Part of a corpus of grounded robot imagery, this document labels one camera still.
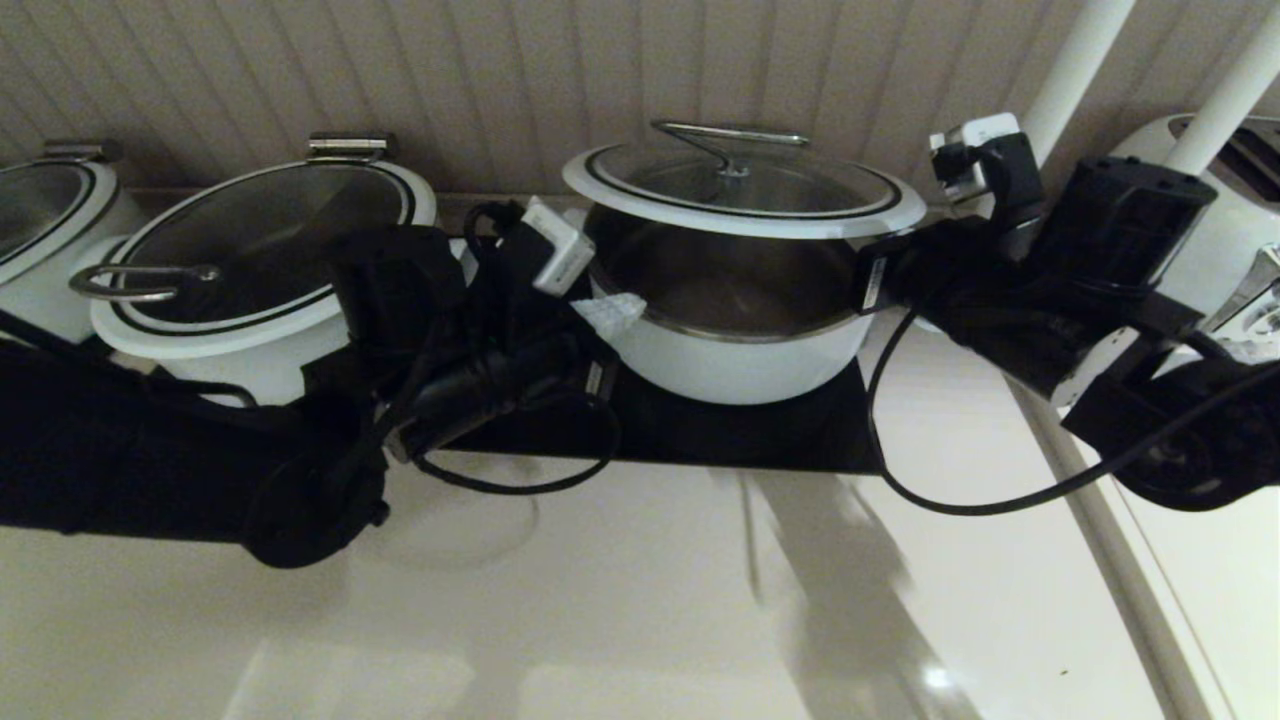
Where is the glass lid white rim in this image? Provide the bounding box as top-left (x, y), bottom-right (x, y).
top-left (562, 120), bottom-right (928, 241)
top-left (0, 160), bottom-right (126, 291)
top-left (70, 160), bottom-right (438, 359)

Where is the large black glass cooktop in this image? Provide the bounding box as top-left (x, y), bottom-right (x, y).
top-left (400, 240), bottom-right (887, 476)

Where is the white metal pole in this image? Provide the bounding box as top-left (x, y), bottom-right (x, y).
top-left (1165, 10), bottom-right (1280, 176)
top-left (1015, 0), bottom-right (1136, 171)

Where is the white toaster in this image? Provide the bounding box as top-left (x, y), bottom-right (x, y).
top-left (1110, 115), bottom-right (1280, 351)

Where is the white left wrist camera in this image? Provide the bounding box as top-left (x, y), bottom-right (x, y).
top-left (465, 197), bottom-right (598, 298)

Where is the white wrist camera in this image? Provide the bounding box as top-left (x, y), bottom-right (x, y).
top-left (928, 112), bottom-right (1046, 216)
top-left (465, 197), bottom-right (598, 298)

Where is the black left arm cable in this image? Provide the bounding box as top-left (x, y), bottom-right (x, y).
top-left (410, 385), bottom-right (623, 497)

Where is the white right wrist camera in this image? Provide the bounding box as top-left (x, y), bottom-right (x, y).
top-left (928, 112), bottom-right (1046, 216)

